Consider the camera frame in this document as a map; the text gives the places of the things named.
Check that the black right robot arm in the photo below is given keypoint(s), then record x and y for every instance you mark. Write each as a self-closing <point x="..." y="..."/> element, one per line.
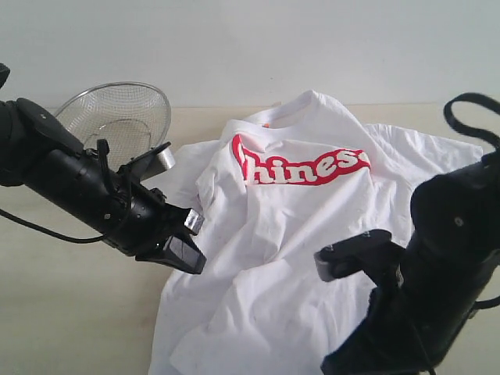
<point x="456" y="220"/>

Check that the metal wire mesh basket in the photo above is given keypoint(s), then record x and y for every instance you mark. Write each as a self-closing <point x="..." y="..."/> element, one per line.
<point x="133" y="117"/>

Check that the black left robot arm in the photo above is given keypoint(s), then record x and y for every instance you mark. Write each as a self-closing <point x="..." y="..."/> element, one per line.
<point x="39" y="153"/>

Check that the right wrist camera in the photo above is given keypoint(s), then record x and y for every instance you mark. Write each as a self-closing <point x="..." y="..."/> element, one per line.
<point x="372" y="252"/>

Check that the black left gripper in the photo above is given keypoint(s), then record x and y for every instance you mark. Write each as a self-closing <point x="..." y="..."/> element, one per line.
<point x="137" y="220"/>

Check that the white t-shirt red print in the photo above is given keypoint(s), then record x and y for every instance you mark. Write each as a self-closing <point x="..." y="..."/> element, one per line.
<point x="273" y="190"/>

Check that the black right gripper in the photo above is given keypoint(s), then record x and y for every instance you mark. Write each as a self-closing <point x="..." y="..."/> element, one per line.
<point x="416" y="312"/>

